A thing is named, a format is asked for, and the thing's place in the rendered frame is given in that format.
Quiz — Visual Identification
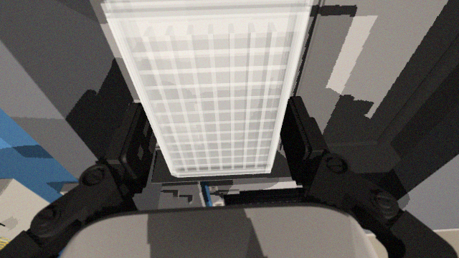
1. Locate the black multi-well plate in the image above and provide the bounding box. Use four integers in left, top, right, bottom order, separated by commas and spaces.
224, 188, 305, 206

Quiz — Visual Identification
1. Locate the clear multiwell plate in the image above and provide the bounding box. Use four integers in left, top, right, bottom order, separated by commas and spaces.
100, 0, 313, 178

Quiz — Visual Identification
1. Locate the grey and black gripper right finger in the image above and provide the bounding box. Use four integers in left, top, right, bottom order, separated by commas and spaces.
280, 96, 458, 258

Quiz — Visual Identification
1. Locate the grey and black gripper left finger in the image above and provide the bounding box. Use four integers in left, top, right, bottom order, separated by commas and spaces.
0, 102, 157, 258

